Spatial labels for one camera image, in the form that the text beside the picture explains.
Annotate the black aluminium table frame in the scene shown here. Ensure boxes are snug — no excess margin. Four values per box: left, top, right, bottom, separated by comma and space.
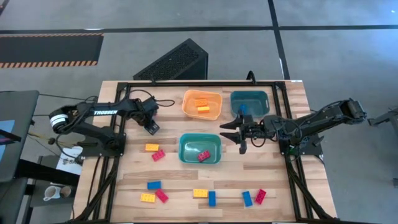
73, 80, 335, 224

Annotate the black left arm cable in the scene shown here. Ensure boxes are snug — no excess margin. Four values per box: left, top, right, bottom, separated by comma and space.
133, 89, 175, 108

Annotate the brown cup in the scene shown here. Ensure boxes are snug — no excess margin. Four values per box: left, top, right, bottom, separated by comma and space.
60, 185, 73, 199

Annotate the black mesh computer case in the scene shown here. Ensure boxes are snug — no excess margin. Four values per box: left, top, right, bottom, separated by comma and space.
132, 37, 209, 81

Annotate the yellow plastic bin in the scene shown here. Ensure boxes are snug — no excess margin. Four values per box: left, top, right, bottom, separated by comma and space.
182, 89, 223, 121

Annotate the black hazard-striped floor mat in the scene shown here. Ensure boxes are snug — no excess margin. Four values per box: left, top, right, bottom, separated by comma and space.
0, 32, 104, 69

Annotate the white paper sheet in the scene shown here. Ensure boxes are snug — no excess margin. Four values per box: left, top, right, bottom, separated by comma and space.
55, 145, 84, 175

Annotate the green plastic bin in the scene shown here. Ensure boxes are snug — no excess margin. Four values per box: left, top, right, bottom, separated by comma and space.
178, 133, 223, 165

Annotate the white mug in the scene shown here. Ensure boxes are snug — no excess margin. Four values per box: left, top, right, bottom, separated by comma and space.
42, 185, 62, 202

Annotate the grey-blue plastic bin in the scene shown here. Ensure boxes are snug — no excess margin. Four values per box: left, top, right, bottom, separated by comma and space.
229, 90, 271, 119

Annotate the red toy block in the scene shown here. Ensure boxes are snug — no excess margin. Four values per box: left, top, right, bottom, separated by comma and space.
197, 150, 211, 163
155, 189, 170, 204
151, 149, 166, 162
254, 189, 267, 205

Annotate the dark grey desk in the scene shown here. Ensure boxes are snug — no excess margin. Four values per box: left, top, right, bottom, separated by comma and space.
0, 90, 40, 184

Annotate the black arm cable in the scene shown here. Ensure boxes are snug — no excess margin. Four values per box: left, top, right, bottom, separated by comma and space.
251, 133, 266, 148
133, 89, 175, 108

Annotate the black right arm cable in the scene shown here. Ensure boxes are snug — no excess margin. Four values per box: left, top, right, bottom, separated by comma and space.
251, 133, 266, 148

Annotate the grey side table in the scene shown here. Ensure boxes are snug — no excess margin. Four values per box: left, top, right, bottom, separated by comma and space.
29, 179, 77, 208

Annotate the laptop with blue screen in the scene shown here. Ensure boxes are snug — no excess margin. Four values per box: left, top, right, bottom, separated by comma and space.
0, 119, 22, 162

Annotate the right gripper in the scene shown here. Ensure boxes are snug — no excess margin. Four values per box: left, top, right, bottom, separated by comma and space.
220, 113, 265, 156

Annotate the black stand leg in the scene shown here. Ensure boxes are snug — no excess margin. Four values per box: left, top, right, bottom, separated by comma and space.
368, 106, 398, 129

